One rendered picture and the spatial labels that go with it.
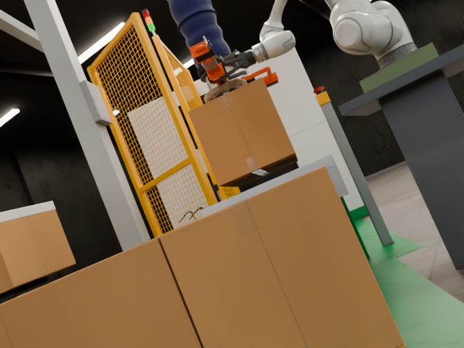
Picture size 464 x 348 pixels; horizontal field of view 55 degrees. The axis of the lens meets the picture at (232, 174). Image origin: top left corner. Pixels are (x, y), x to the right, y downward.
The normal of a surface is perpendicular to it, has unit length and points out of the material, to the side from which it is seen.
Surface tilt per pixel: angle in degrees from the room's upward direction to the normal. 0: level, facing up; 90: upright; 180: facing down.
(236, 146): 89
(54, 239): 90
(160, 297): 90
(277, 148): 89
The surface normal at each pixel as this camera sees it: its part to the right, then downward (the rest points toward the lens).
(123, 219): -0.14, -0.04
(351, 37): -0.64, 0.32
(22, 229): 0.77, -0.37
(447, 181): -0.47, 0.11
